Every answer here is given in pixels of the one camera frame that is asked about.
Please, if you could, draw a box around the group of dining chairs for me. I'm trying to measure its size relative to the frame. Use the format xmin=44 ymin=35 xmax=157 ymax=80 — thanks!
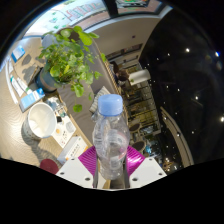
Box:
xmin=128 ymin=119 xmax=174 ymax=168

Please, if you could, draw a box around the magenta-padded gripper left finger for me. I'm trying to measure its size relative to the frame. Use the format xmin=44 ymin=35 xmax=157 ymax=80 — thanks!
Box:
xmin=55 ymin=145 xmax=100 ymax=190

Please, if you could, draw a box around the white orange box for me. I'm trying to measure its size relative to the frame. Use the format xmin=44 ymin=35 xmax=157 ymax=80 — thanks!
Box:
xmin=57 ymin=135 xmax=89 ymax=165

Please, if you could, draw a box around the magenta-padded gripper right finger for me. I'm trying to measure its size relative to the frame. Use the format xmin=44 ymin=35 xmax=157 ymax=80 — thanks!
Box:
xmin=124 ymin=145 xmax=168 ymax=190

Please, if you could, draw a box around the window with festive decals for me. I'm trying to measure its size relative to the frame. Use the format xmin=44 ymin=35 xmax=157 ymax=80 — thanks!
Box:
xmin=24 ymin=0 xmax=168 ymax=38

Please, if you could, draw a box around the grey curved sofa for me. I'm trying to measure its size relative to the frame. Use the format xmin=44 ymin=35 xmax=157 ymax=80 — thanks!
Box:
xmin=41 ymin=29 xmax=124 ymax=148

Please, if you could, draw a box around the green potted plant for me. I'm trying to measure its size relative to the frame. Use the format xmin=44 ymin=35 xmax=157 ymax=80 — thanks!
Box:
xmin=34 ymin=25 xmax=108 ymax=114

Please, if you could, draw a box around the group of ceiling lights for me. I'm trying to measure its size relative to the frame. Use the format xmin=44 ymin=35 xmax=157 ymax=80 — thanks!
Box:
xmin=146 ymin=46 xmax=224 ymax=134

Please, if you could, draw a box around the white printed mug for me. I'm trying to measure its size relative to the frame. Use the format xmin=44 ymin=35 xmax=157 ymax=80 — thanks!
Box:
xmin=22 ymin=102 xmax=58 ymax=140

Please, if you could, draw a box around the person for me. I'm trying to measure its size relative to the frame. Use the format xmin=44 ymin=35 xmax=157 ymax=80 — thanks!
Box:
xmin=111 ymin=61 xmax=130 ymax=86

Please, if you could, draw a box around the white round pillar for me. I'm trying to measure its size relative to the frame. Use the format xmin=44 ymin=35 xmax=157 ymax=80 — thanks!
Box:
xmin=128 ymin=68 xmax=152 ymax=84

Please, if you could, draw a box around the small blue white carton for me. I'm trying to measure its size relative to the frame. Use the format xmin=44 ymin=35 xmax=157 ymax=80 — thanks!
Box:
xmin=18 ymin=87 xmax=46 ymax=113

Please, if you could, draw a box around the white green tube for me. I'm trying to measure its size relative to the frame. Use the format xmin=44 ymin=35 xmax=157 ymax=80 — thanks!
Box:
xmin=9 ymin=74 xmax=34 ymax=98

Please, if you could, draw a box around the clear blue-capped water bottle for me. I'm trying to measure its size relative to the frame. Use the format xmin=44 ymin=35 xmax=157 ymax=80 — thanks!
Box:
xmin=92 ymin=93 xmax=131 ymax=181

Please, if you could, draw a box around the illustrated white leaflet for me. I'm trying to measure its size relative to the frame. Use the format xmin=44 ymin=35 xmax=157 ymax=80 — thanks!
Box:
xmin=51 ymin=114 xmax=77 ymax=149

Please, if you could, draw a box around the flat round red coaster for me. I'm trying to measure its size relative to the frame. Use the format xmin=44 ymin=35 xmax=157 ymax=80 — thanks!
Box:
xmin=39 ymin=158 xmax=60 ymax=175

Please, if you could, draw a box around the brown notebook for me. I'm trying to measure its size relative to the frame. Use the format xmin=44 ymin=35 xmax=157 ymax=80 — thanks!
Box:
xmin=19 ymin=51 xmax=44 ymax=86

